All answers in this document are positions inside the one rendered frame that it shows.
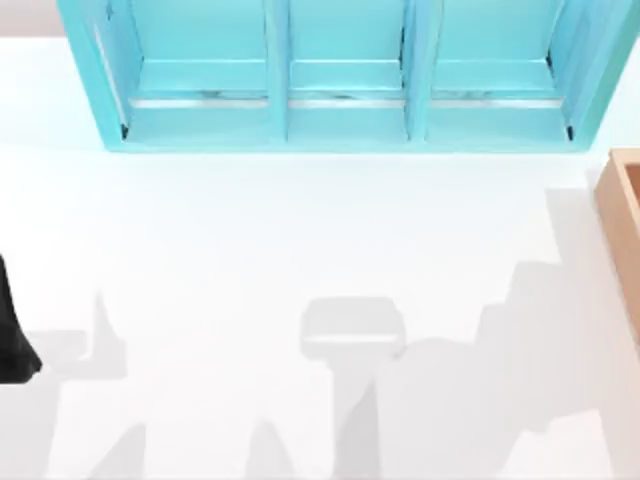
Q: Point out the light blue rack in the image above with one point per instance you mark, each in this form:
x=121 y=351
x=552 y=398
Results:
x=345 y=75

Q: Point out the shallow salmon-coloured box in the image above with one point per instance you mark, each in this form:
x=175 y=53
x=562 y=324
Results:
x=620 y=220

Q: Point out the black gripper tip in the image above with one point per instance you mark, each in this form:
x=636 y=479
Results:
x=12 y=345

